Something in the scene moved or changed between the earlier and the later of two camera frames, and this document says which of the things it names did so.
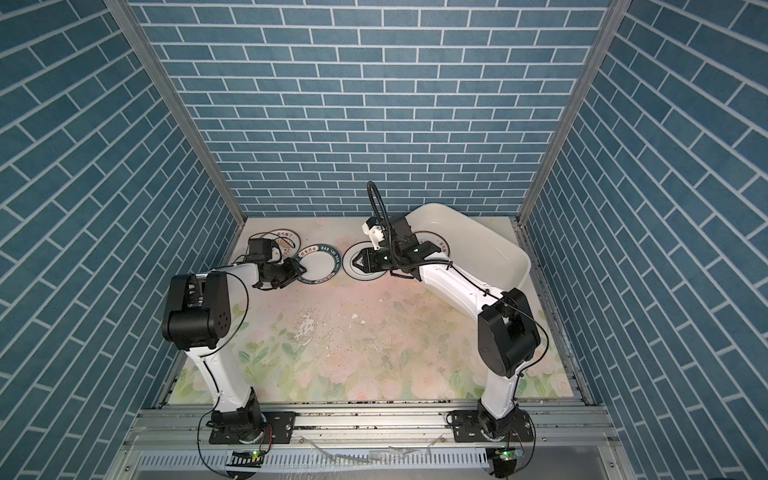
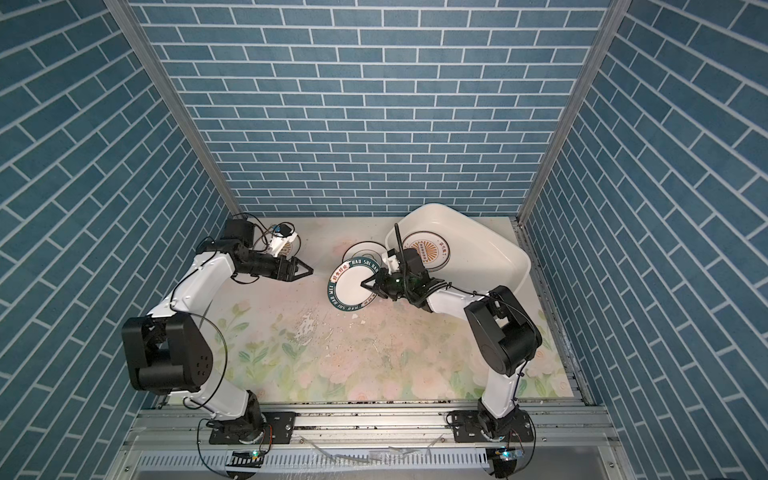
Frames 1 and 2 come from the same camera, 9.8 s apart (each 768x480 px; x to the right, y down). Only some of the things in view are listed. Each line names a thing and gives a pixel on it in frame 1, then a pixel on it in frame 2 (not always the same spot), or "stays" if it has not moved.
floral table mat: (382, 341) stays
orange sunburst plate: (289, 242) stays
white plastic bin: (476, 250) stays
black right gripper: (370, 254) to (382, 288)
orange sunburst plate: (434, 239) stays
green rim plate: (322, 263) to (345, 291)
